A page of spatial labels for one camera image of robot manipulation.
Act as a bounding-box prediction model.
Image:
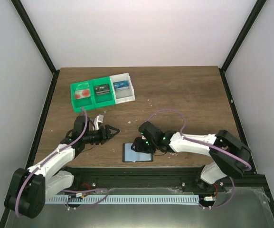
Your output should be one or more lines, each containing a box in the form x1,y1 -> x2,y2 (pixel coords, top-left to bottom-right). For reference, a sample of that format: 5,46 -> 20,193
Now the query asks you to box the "black card stack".
94,84 -> 111,95

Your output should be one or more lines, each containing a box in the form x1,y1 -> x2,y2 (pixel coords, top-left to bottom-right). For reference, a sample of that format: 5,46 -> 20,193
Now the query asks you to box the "black frame post right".
221,0 -> 268,72

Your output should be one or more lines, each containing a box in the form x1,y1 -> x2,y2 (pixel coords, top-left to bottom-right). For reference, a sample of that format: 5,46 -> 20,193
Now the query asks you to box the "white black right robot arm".
131,121 -> 252,190

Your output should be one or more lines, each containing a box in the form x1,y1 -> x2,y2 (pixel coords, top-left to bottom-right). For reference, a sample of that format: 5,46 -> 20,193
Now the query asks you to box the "blue card stack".
113,80 -> 130,91

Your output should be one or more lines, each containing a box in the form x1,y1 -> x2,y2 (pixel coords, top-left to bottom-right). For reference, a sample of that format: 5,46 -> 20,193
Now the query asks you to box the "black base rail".
60,167 -> 265,193

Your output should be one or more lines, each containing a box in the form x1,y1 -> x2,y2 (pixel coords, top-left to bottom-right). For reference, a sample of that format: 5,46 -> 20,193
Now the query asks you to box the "white storage bin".
109,73 -> 135,104

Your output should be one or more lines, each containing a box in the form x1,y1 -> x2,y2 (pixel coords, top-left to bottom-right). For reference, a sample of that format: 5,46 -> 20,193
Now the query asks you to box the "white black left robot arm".
4,115 -> 120,219

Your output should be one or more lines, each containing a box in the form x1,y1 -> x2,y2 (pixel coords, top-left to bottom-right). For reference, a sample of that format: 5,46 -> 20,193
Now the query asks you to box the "black frame post left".
10,0 -> 57,76

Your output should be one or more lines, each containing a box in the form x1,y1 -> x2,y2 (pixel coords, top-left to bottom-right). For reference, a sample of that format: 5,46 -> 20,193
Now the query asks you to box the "light blue slotted cable duct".
46,195 -> 199,206

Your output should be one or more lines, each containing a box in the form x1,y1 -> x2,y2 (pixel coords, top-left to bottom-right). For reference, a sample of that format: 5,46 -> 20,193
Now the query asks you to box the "red white card stack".
74,89 -> 91,100

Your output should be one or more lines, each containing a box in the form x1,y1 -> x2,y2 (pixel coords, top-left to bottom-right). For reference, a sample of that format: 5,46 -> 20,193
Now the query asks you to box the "black leather card holder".
122,143 -> 153,163

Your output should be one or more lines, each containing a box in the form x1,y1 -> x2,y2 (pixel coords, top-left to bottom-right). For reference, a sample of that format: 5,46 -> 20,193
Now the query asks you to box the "green double storage bin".
70,76 -> 115,113

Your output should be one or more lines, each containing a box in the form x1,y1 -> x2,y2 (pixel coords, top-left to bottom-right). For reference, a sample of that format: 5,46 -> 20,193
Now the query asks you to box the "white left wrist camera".
93,114 -> 104,130

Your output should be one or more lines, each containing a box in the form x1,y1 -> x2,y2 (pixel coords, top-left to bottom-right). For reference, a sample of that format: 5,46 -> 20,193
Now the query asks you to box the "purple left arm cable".
15,108 -> 109,218

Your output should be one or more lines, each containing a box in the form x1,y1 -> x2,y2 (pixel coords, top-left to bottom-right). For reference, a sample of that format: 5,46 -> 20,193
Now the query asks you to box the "black frame post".
10,0 -> 57,76
221,0 -> 268,72

